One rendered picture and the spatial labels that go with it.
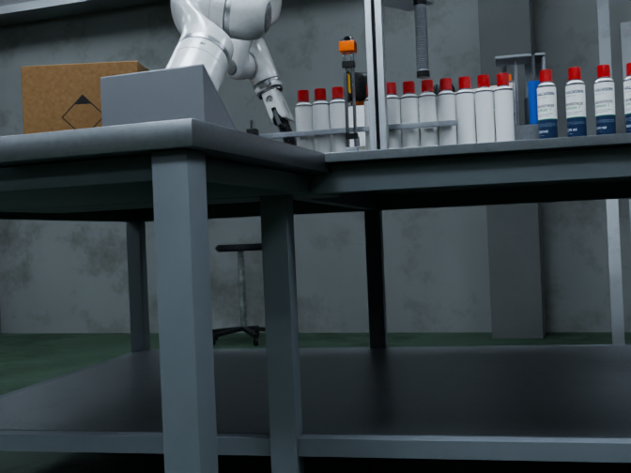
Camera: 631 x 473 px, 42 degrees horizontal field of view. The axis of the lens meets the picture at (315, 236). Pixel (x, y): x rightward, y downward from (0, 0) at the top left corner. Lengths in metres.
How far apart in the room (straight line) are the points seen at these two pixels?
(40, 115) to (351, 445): 1.13
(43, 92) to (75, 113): 0.10
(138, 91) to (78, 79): 0.56
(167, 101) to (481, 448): 0.94
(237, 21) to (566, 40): 3.71
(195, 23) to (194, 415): 0.93
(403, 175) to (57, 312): 5.11
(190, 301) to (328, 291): 4.40
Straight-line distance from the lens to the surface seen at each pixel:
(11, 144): 1.34
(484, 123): 2.31
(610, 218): 4.64
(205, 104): 1.57
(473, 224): 5.33
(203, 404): 1.23
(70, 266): 6.52
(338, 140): 2.35
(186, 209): 1.19
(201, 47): 1.77
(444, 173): 1.72
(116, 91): 1.67
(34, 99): 2.21
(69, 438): 2.03
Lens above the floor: 0.65
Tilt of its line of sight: level
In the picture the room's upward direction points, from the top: 2 degrees counter-clockwise
